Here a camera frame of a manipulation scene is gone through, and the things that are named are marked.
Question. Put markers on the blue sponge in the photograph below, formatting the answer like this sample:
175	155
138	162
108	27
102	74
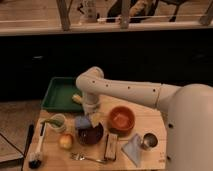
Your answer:
82	122

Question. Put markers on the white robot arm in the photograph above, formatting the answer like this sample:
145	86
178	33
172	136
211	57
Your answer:
189	109

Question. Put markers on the orange bowl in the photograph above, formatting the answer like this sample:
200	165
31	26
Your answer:
121	120

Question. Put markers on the purple bowl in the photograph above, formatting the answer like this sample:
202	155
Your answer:
91	135

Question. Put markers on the green plastic tray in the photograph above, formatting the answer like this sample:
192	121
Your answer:
58	97

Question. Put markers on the wooden block eraser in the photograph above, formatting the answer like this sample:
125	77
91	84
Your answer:
111	147

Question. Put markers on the red yellow apple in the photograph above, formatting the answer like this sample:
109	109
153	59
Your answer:
66	141

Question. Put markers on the blue folded cloth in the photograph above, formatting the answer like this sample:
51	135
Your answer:
132	149

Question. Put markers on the silver metal cup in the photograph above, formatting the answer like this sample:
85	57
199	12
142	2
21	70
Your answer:
149	141

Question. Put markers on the silver fork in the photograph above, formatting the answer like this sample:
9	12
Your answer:
80	157

